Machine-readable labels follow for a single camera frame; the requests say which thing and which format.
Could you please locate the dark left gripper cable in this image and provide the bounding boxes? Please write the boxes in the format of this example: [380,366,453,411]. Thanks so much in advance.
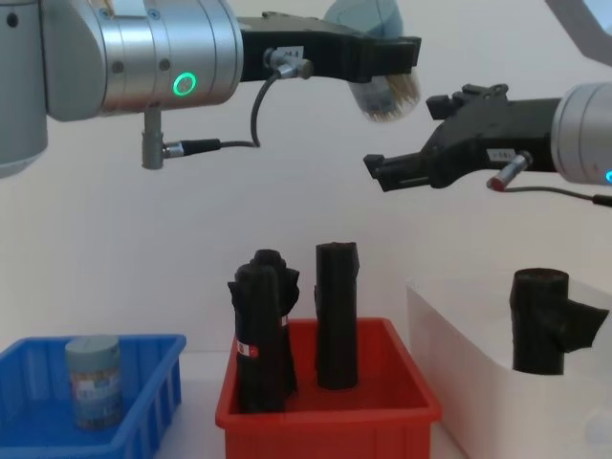
[142,46,316,171]

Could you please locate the red plastic bin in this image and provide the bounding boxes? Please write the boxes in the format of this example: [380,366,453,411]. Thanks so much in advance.
[214,317,444,459]

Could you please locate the dark gripper cable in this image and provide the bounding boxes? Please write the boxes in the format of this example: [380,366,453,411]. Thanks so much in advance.
[142,46,316,171]
[484,150,612,208]

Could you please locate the white plastic bin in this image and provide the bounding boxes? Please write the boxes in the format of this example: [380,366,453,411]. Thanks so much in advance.
[404,273,612,459]

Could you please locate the dark right gripper cable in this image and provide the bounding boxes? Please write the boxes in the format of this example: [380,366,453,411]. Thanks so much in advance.
[484,150,612,208]

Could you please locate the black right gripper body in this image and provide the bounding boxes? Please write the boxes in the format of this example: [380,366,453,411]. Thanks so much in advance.
[419,98,564,189]

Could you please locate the blue plastic bin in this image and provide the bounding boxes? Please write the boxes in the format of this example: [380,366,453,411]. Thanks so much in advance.
[0,333,188,459]

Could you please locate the black bag roll red label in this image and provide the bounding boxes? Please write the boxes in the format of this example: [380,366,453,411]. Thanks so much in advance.
[227,261,290,416]

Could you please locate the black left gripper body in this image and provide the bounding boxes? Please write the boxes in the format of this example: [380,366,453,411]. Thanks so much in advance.
[236,16,379,86]

